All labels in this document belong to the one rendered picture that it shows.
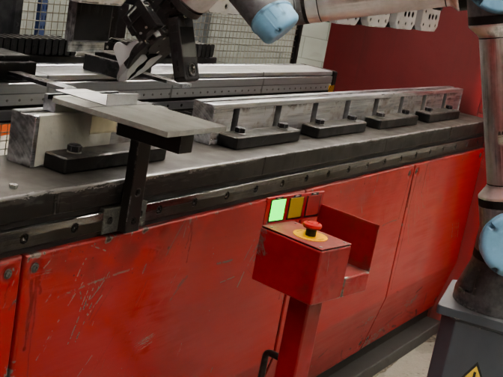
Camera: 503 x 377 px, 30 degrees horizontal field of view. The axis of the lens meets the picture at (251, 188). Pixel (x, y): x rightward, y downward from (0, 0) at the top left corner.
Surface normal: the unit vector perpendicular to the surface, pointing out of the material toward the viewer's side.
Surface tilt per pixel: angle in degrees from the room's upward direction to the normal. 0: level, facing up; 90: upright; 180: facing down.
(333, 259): 90
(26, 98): 90
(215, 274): 90
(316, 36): 90
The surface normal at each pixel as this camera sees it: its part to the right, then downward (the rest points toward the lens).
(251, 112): 0.83, 0.27
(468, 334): -0.35, 0.16
